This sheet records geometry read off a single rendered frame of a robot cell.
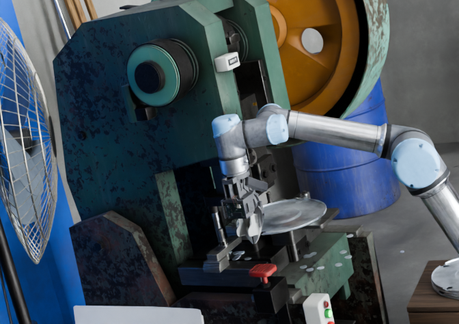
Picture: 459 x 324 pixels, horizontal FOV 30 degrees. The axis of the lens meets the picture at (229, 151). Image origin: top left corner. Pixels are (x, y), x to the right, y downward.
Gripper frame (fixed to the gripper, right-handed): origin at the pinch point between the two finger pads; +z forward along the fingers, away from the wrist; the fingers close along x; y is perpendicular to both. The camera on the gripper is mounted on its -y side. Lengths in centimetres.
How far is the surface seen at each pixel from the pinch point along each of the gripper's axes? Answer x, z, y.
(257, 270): -0.6, 9.1, 1.4
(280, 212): -11.2, 6.2, -34.7
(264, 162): -11.5, -11.6, -32.1
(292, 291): 2.5, 20.8, -9.7
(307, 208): -4.1, 6.8, -40.0
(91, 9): -123, -63, -100
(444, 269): 22, 47, -82
